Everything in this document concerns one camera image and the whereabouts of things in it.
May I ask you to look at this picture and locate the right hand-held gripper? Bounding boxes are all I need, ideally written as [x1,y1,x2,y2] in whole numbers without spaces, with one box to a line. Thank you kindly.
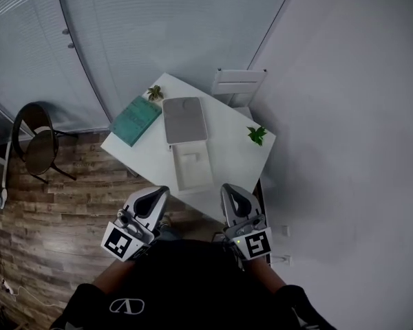
[220,183,274,262]

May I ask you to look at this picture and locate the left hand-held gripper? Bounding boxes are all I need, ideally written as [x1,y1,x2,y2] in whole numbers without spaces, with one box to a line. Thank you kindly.
[101,186,171,263]

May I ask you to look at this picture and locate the white box with grey lid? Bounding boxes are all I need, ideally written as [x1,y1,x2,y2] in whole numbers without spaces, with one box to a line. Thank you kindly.
[162,96,215,195]

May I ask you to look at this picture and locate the person's right forearm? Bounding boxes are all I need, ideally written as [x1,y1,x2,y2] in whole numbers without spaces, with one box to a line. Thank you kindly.
[242,256,287,297]

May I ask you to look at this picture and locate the person's left forearm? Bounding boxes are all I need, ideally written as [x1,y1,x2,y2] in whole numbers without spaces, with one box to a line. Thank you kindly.
[89,256,144,297]

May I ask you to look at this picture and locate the green leaf plant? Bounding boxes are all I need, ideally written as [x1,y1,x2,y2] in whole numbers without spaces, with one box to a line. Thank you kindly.
[246,125,268,148]

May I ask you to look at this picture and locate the teal book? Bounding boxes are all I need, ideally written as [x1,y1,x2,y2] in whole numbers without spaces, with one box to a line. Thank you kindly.
[108,95,163,148]

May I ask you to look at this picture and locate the person's black shirt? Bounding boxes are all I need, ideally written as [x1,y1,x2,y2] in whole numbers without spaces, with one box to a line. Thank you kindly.
[49,238,337,330]

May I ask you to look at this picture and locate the small potted plant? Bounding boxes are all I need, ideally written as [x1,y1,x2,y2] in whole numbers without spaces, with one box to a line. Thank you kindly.
[147,85,165,102]

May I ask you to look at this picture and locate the white folding chair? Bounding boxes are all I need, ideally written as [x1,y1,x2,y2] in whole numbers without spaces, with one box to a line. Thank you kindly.
[211,67,268,120]

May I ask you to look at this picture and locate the black round chair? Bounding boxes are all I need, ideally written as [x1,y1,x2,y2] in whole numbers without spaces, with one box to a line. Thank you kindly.
[11,102,79,186]

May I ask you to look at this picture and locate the white metal frame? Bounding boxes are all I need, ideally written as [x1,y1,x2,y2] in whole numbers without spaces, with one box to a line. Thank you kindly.
[0,140,12,201]

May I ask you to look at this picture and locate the white floor cable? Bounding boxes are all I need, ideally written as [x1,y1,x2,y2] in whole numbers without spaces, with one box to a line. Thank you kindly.
[1,277,68,309]

